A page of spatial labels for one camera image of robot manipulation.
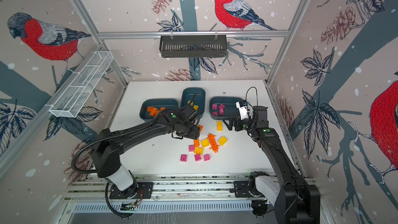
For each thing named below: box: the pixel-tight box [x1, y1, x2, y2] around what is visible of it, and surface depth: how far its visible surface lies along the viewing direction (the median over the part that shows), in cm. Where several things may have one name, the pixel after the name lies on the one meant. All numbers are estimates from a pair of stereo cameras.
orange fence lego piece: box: [206, 133, 220, 153], surface depth 90 cm
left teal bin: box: [139, 98, 179, 122], surface depth 106 cm
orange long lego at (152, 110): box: [146, 106, 159, 118], surface depth 106 cm
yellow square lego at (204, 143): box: [201, 138, 210, 148], surface depth 89 cm
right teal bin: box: [209, 96, 245, 120], surface depth 107 cm
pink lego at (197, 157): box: [194, 153, 202, 162], surface depth 85 cm
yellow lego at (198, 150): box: [193, 146, 204, 156], surface depth 87 cm
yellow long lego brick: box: [216, 120, 224, 132], surface depth 98 cm
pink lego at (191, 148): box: [188, 144, 195, 152], surface depth 87 cm
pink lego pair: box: [180, 154, 188, 162], surface depth 85 cm
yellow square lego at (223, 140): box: [218, 136, 228, 146], surface depth 91 cm
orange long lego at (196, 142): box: [193, 137, 200, 147], surface depth 90 cm
